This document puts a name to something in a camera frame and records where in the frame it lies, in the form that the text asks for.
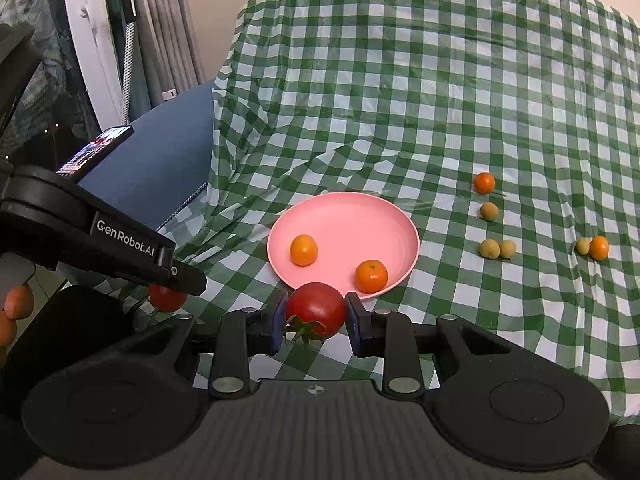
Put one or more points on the red tomato with green calyx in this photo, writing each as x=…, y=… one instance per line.
x=316, y=309

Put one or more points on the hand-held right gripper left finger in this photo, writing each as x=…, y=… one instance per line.
x=278, y=327

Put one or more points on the black smartphone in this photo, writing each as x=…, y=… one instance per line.
x=95, y=150

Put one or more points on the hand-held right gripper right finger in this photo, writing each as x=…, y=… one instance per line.
x=356, y=327

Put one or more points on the white door frame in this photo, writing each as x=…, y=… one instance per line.
x=95, y=50

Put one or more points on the brown longan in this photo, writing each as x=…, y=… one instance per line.
x=489, y=211
x=582, y=246
x=489, y=249
x=508, y=249

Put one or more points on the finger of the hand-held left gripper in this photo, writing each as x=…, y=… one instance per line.
x=125, y=240

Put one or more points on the mandarin orange with twig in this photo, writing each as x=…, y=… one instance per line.
x=484, y=183

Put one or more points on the green checked tablecloth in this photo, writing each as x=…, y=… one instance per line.
x=400, y=110

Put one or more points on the person's left hand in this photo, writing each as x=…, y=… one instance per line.
x=19, y=302

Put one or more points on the grey curtain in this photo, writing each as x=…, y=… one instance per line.
x=170, y=25

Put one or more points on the blue sofa cushion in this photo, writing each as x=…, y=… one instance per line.
x=150, y=160

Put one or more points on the pink plate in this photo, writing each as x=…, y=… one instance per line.
x=345, y=230

